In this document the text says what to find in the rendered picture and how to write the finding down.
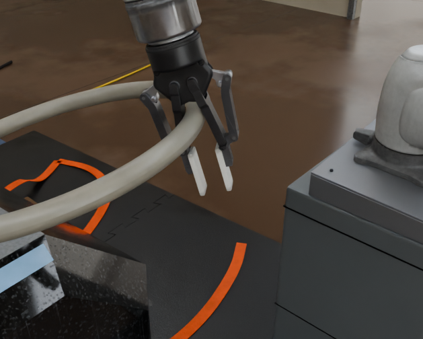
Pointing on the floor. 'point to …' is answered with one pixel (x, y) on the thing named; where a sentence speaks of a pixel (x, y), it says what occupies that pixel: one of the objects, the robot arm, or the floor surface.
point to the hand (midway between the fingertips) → (210, 169)
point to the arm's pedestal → (350, 276)
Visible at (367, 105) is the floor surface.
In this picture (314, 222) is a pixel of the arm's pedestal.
